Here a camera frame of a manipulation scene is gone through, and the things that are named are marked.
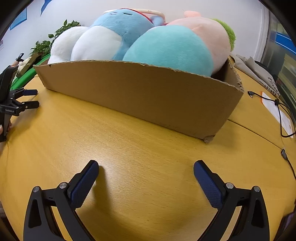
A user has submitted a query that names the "black usb cable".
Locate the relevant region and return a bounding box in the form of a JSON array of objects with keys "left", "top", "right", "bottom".
[{"left": 247, "top": 90, "right": 296, "bottom": 180}]

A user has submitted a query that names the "blue plush bear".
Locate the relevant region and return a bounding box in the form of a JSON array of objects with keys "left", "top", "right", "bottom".
[{"left": 70, "top": 8, "right": 166, "bottom": 61}]

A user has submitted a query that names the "green potted plant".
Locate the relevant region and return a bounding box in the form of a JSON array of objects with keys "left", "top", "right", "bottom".
[{"left": 48, "top": 20, "right": 81, "bottom": 45}]

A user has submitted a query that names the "brown cardboard box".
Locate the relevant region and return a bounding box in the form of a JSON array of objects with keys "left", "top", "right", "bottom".
[{"left": 35, "top": 60, "right": 244, "bottom": 143}]

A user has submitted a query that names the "white paper sheet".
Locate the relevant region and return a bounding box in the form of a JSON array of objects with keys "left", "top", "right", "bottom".
[{"left": 260, "top": 92, "right": 293, "bottom": 136}]

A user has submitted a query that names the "white plush toy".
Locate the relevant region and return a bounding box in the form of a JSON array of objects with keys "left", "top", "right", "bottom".
[{"left": 48, "top": 26, "right": 88, "bottom": 64}]

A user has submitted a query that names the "grey cloth bag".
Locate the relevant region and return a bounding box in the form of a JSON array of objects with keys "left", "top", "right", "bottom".
[{"left": 230, "top": 54, "right": 280, "bottom": 97}]

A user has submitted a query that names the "pink pig plush teal shirt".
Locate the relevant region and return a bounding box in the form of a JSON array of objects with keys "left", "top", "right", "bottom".
[{"left": 123, "top": 11, "right": 236, "bottom": 76}]

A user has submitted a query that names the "person left hand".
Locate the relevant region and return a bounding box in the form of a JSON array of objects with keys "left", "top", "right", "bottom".
[{"left": 0, "top": 121, "right": 12, "bottom": 136}]

